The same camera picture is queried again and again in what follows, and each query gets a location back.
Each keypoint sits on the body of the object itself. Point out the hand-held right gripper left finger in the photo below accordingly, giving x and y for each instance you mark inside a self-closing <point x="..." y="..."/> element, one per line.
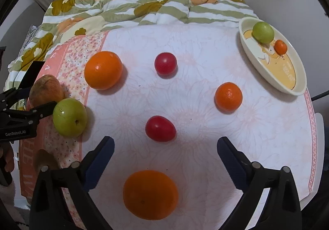
<point x="104" y="158"/>

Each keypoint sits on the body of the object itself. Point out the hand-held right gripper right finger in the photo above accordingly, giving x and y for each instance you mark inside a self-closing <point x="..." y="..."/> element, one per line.
<point x="227" y="158"/>

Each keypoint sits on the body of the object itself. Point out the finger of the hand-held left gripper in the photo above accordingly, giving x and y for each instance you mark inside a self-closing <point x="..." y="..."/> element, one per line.
<point x="14" y="95"/>
<point x="38" y="112"/>

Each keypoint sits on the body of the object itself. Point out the yellow red apple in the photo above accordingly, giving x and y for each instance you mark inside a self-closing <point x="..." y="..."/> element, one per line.
<point x="46" y="90"/>

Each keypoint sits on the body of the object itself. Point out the green apple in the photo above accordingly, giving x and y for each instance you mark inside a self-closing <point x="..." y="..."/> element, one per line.
<point x="70" y="117"/>
<point x="262" y="32"/>

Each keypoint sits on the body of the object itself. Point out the brown kiwi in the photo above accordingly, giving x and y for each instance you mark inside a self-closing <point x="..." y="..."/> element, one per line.
<point x="46" y="159"/>

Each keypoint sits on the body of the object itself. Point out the large orange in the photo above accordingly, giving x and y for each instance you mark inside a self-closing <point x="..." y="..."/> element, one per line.
<point x="151" y="196"/>
<point x="103" y="70"/>

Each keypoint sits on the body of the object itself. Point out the small mandarin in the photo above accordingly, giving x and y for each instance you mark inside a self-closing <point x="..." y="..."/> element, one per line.
<point x="228" y="96"/>
<point x="280" y="47"/>

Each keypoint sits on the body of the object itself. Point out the red plum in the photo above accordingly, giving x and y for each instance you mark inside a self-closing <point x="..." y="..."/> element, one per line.
<point x="165" y="63"/>
<point x="160" y="128"/>

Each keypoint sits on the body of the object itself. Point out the cream oval plate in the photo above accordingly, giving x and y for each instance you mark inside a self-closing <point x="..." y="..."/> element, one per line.
<point x="282" y="70"/>

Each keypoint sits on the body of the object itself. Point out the person's left forearm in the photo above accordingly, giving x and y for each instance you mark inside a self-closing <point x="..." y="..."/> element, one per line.
<point x="12" y="199"/>

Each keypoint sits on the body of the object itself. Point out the person's left hand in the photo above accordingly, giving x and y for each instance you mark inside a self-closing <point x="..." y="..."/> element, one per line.
<point x="9" y="156"/>

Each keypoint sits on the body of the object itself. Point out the dark flat object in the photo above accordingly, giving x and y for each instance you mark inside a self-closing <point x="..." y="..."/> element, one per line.
<point x="33" y="74"/>

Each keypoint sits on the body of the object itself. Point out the grey patterned cloth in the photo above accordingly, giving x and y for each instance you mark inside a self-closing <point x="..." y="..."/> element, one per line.
<point x="30" y="36"/>

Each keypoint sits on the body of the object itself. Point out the floral striped blanket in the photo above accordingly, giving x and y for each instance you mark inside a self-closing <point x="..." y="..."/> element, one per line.
<point x="164" y="6"/>

